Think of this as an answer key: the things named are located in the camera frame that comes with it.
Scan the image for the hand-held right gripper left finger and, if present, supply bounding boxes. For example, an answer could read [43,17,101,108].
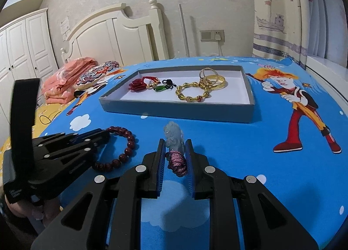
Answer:
[30,138,166,250]

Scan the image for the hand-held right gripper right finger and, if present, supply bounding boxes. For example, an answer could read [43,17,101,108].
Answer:
[185,139,318,250]

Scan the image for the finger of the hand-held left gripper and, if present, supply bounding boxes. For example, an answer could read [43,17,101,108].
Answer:
[41,145,99,174]
[32,127,111,149]

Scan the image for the grey jade pendant purple cord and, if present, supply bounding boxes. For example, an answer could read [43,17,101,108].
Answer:
[162,121,189,177]

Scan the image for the dark red bead bracelet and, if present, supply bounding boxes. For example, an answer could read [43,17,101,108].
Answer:
[92,126,136,172]

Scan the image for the grey cardboard tray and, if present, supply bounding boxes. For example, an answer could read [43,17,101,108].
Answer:
[98,65,256,124]

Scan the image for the gold bamboo link bracelet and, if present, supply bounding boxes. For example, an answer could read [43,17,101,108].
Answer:
[175,82,211,102]

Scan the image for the green pendant black cord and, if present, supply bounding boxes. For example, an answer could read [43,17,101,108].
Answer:
[154,78,174,93]

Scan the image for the silver bangle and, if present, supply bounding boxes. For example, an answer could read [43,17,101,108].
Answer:
[199,68,218,87]

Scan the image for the person's left hand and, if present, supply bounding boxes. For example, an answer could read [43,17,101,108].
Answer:
[4,194,62,223]

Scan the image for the yellow flower bed sheet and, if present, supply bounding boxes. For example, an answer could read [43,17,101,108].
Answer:
[0,100,68,158]

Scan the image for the blue cartoon printed cloth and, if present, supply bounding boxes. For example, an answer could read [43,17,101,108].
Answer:
[26,56,348,250]

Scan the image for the folded pink blanket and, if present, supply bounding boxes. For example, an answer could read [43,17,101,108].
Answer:
[41,57,98,105]

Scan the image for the patterned round pillow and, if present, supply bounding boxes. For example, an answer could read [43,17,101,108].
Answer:
[74,60,120,88]

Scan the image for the red rose ornament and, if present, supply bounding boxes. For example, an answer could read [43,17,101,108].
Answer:
[128,80,147,92]

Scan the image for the gold bangle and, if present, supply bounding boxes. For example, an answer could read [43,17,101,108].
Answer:
[204,74,227,90]

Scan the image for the cream wooden headboard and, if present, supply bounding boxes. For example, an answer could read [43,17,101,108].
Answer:
[60,0,169,65]

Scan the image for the white wardrobe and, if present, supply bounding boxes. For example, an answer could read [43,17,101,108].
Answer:
[0,8,59,142]

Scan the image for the white window sill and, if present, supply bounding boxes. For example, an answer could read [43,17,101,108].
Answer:
[306,55,348,105]

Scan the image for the ship print curtain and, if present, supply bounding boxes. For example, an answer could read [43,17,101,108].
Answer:
[250,0,348,69]

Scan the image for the black cable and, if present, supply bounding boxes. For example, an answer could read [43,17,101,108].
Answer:
[38,108,64,125]

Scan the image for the white plug with cable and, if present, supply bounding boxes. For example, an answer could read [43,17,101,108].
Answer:
[213,35,222,57]

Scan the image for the wall socket panel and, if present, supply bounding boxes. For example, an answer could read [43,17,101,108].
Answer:
[200,29,225,42]

